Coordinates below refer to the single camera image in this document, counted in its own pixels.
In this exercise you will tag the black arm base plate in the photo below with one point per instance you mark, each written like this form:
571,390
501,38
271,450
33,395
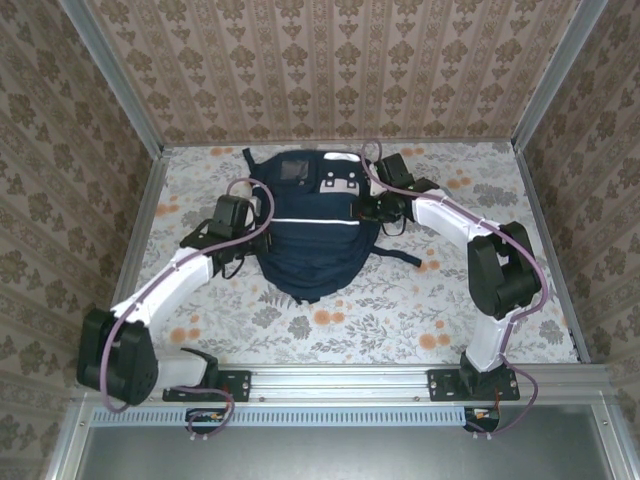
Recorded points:
235,386
440,385

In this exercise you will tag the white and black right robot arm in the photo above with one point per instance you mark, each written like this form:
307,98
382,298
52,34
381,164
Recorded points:
450,220

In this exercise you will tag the white floral tablecloth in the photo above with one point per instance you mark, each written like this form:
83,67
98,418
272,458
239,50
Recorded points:
350,340

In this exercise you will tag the wide aluminium base rail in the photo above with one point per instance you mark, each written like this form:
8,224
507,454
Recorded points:
340,382

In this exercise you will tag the navy blue backpack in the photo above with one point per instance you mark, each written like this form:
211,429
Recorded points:
310,250

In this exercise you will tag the aluminium table side rail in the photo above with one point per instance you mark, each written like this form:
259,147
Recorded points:
549,250
134,250

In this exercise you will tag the grey metal panel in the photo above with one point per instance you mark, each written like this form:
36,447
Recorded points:
325,455

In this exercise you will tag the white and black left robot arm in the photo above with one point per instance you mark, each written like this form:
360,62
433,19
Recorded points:
170,285

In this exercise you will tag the thin aluminium rail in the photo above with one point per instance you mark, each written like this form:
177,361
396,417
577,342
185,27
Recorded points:
450,142

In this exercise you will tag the aluminium frame post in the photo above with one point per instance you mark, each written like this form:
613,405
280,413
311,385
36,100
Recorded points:
114,75
556,75

